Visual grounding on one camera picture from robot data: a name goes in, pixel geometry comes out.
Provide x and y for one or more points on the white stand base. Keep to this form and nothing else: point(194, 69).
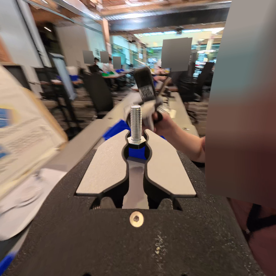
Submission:
point(32, 204)
point(173, 112)

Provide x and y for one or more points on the light wooden board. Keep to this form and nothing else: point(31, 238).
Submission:
point(57, 131)

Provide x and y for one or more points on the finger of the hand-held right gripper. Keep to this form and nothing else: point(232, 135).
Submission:
point(151, 105)
point(127, 114)

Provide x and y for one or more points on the black framed sign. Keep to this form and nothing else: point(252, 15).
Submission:
point(19, 75)

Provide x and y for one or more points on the black office chair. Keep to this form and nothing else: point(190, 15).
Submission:
point(97, 94)
point(198, 82)

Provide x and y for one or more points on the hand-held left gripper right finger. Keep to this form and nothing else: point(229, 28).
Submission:
point(170, 170)

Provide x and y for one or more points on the brown wooden post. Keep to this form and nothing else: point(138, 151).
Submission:
point(5, 51)

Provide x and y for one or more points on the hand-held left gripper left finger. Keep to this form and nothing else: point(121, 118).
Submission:
point(103, 168)

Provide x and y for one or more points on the person's right forearm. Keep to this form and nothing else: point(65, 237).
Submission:
point(187, 144)

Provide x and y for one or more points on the person's right hand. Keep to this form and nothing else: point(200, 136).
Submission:
point(162, 125)

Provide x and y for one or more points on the silver hex bolt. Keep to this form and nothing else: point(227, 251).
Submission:
point(135, 123)

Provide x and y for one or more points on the blue plastic bin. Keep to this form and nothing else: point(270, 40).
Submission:
point(137, 154)
point(6, 262)

